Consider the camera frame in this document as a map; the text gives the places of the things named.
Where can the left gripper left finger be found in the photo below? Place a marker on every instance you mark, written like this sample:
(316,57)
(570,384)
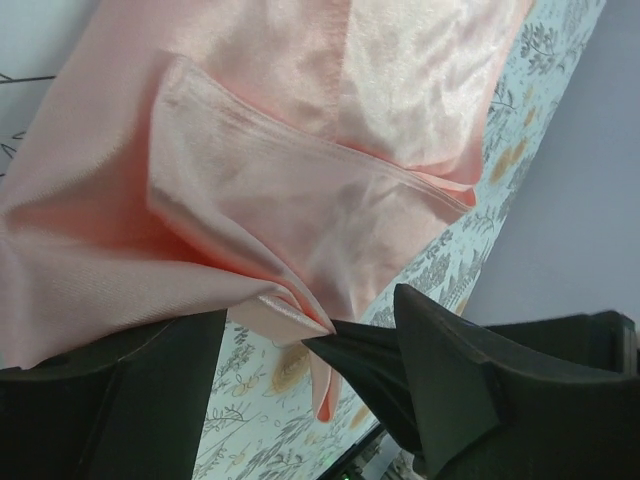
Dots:
(128,406)

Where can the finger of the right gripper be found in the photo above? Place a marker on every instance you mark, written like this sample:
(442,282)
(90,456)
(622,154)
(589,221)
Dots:
(368,357)

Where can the salmon pink satin napkin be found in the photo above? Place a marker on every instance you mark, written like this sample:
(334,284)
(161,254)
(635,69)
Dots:
(286,159)

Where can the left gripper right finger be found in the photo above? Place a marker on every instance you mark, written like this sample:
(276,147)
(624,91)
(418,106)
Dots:
(490,408)

